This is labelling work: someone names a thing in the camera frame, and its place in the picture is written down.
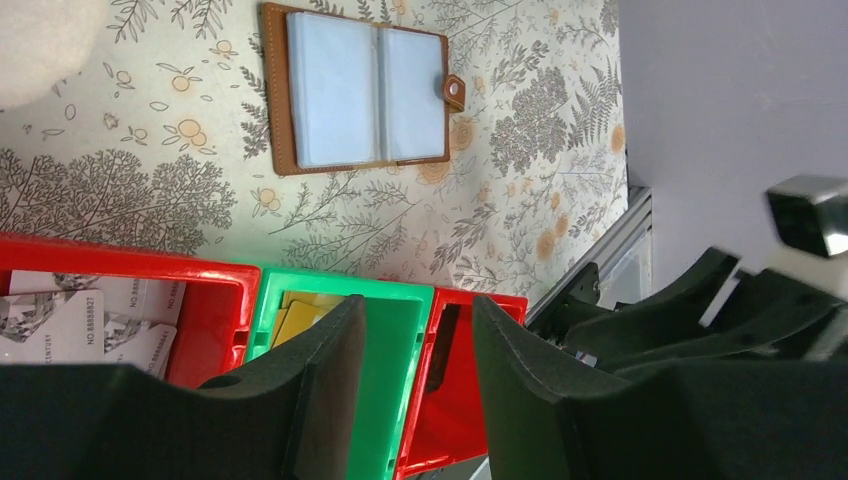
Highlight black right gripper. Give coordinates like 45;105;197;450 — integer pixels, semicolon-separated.
566;174;847;371

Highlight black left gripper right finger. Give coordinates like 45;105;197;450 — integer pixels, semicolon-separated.
472;296;847;479

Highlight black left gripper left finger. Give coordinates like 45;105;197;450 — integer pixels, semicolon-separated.
1;295;366;479

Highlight brown leather card holder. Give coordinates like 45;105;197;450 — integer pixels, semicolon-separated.
261;2;466;176

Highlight red bin with black cards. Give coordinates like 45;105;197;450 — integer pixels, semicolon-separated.
393;286;487;479

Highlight yellow card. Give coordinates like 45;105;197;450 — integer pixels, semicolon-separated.
271;291;345;348

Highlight red bin with white cards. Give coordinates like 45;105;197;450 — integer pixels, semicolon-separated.
1;232;261;388

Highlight white VIP card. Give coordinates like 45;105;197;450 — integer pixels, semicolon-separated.
1;290;104;365

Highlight white card underneath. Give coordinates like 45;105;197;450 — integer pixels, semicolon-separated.
9;270;186;379

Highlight green plastic bin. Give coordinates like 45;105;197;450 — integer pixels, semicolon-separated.
245;267;434;480

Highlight floral tablecloth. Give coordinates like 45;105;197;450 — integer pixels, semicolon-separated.
1;1;628;300

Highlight black white checkered pillow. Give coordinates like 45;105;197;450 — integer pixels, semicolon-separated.
1;0;109;110

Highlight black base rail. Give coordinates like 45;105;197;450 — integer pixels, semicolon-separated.
527;262;606;343

